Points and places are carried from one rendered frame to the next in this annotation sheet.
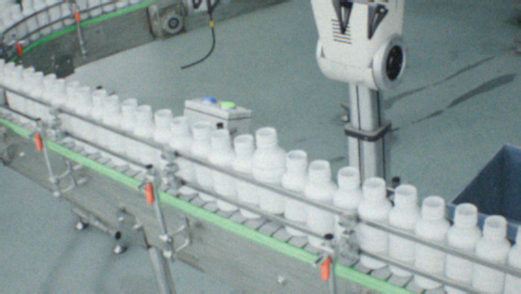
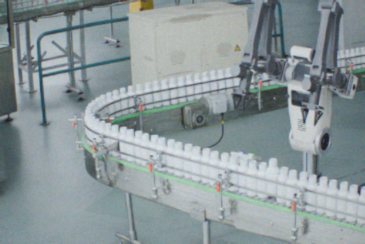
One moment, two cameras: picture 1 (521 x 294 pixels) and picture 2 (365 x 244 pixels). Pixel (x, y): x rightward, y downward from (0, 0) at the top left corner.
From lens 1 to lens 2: 2.16 m
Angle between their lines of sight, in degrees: 11
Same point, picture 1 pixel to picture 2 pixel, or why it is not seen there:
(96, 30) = (150, 118)
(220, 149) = (252, 168)
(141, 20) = (177, 115)
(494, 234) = (353, 190)
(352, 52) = (306, 135)
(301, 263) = (282, 212)
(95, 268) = not seen: outside the picture
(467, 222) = (344, 187)
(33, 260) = not seen: outside the picture
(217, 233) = (246, 205)
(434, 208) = (333, 183)
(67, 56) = not seen: hidden behind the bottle
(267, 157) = (272, 169)
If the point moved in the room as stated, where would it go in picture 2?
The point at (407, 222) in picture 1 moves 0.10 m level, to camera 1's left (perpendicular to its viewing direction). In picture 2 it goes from (323, 190) to (302, 192)
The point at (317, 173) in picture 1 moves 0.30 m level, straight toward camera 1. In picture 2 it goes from (291, 173) to (296, 200)
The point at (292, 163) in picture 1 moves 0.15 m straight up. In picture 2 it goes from (282, 170) to (282, 139)
